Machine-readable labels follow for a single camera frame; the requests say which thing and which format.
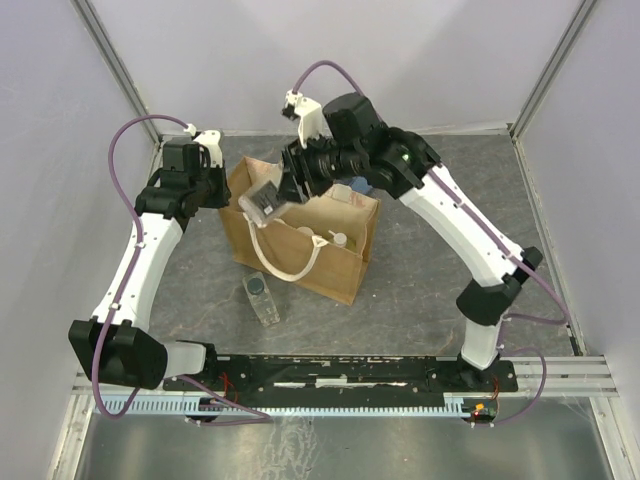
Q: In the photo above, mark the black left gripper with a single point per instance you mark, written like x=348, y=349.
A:
x=224, y=193

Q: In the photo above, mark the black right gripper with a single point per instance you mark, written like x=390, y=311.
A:
x=296, y=191

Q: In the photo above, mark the clear bottle black cap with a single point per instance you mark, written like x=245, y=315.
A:
x=265, y=202
x=261, y=299

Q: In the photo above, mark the brown canvas tote bag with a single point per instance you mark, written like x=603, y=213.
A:
x=310, y=262

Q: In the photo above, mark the small green pump bottle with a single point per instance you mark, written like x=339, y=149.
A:
x=340, y=239

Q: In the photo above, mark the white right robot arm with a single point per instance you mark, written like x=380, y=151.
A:
x=410, y=171

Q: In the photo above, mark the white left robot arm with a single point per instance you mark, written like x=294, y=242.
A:
x=114, y=345

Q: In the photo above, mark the blue and striped clothes pile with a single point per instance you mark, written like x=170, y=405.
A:
x=360, y=185

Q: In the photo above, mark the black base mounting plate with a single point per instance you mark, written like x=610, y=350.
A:
x=378, y=397

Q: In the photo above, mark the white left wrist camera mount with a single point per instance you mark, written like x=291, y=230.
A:
x=210, y=140

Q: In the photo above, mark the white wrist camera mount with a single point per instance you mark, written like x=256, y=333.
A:
x=210, y=140
x=308, y=114

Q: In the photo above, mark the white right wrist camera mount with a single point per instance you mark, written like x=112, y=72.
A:
x=308, y=114

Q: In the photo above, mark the aluminium frame rail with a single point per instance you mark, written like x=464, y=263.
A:
x=571, y=376

